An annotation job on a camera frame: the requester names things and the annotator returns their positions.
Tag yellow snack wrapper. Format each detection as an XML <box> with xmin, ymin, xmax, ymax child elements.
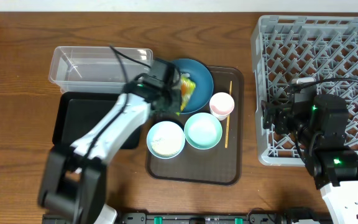
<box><xmin>180</xmin><ymin>73</ymin><xmax>196</xmax><ymax>112</ymax></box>

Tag dark blue plate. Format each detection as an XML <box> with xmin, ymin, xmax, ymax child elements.
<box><xmin>172</xmin><ymin>58</ymin><xmax>214</xmax><ymax>114</ymax></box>

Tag light blue bowl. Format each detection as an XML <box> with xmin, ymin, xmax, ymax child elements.
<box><xmin>146</xmin><ymin>121</ymin><xmax>186</xmax><ymax>159</ymax></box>

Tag rice pile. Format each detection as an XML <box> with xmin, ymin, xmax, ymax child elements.
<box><xmin>151</xmin><ymin>131</ymin><xmax>182</xmax><ymax>157</ymax></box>

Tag mint green bowl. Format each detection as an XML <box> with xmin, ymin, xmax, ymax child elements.
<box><xmin>184</xmin><ymin>113</ymin><xmax>223</xmax><ymax>150</ymax></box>

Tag pink cup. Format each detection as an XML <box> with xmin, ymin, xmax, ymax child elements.
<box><xmin>209</xmin><ymin>92</ymin><xmax>235</xmax><ymax>121</ymax></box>

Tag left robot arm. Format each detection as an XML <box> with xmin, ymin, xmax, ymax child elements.
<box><xmin>37</xmin><ymin>63</ymin><xmax>181</xmax><ymax>223</ymax></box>

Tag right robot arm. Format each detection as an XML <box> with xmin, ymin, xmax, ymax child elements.
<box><xmin>261</xmin><ymin>95</ymin><xmax>358</xmax><ymax>223</ymax></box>

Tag grey dishwasher rack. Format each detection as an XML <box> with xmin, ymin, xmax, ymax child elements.
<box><xmin>251</xmin><ymin>16</ymin><xmax>358</xmax><ymax>154</ymax></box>

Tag wooden chopstick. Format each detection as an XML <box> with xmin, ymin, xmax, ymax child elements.
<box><xmin>224</xmin><ymin>81</ymin><xmax>232</xmax><ymax>149</ymax></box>

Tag brown serving tray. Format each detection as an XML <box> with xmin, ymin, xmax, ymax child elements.
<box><xmin>145</xmin><ymin>66</ymin><xmax>244</xmax><ymax>185</ymax></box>

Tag clear plastic bin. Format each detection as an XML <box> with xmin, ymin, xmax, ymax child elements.
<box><xmin>48</xmin><ymin>46</ymin><xmax>153</xmax><ymax>93</ymax></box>

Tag black tray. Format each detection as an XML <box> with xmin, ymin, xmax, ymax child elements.
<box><xmin>52</xmin><ymin>91</ymin><xmax>142</xmax><ymax>150</ymax></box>

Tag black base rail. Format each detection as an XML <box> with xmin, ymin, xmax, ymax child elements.
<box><xmin>114</xmin><ymin>213</ymin><xmax>333</xmax><ymax>224</ymax></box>

